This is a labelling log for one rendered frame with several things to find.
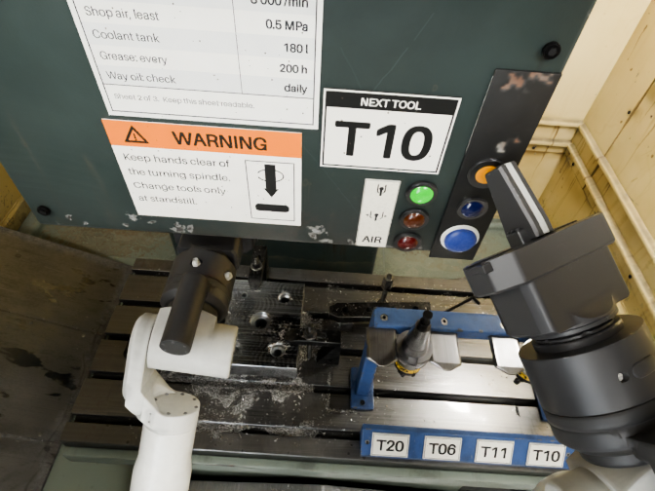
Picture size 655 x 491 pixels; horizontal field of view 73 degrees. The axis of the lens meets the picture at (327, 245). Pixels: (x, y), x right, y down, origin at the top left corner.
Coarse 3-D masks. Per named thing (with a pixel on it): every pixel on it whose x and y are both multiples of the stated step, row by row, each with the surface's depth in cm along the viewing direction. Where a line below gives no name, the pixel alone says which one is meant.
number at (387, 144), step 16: (384, 128) 33; (400, 128) 33; (416, 128) 33; (432, 128) 33; (368, 144) 35; (384, 144) 35; (400, 144) 34; (416, 144) 34; (432, 144) 34; (368, 160) 36; (384, 160) 36; (400, 160) 36; (416, 160) 36; (432, 160) 35
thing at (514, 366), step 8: (488, 336) 79; (496, 336) 79; (504, 336) 79; (496, 344) 78; (504, 344) 78; (512, 344) 78; (496, 352) 77; (504, 352) 77; (512, 352) 77; (496, 360) 76; (504, 360) 76; (512, 360) 76; (504, 368) 75; (512, 368) 75; (520, 368) 75
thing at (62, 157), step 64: (0, 0) 28; (64, 0) 28; (384, 0) 27; (448, 0) 27; (512, 0) 26; (576, 0) 26; (0, 64) 31; (64, 64) 31; (384, 64) 30; (448, 64) 30; (512, 64) 29; (0, 128) 35; (64, 128) 35; (256, 128) 34; (320, 128) 34; (64, 192) 40; (128, 192) 40; (320, 192) 39; (448, 192) 38
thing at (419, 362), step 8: (400, 336) 77; (400, 344) 76; (432, 344) 76; (400, 352) 75; (432, 352) 75; (400, 360) 76; (408, 360) 76; (416, 360) 75; (424, 360) 74; (416, 368) 76
